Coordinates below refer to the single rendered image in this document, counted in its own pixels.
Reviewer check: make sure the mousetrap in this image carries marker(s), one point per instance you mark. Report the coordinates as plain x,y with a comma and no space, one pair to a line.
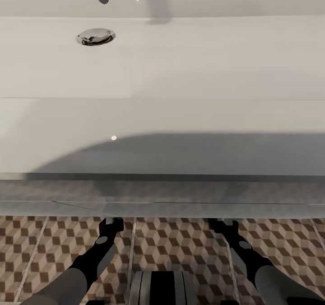
214,219

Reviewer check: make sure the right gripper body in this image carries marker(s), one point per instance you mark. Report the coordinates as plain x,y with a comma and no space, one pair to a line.
220,227

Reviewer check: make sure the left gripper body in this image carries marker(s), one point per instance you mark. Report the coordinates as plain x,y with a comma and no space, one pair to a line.
116,226

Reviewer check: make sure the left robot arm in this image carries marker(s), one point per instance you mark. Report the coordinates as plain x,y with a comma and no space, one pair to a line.
70,287

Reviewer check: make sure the robot trunk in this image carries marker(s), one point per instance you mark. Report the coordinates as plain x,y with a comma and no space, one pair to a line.
162,288

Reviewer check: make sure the furniture sink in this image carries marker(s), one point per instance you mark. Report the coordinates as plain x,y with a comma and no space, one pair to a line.
162,108

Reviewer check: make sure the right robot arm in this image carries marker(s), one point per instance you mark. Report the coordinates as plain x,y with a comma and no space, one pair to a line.
275,287

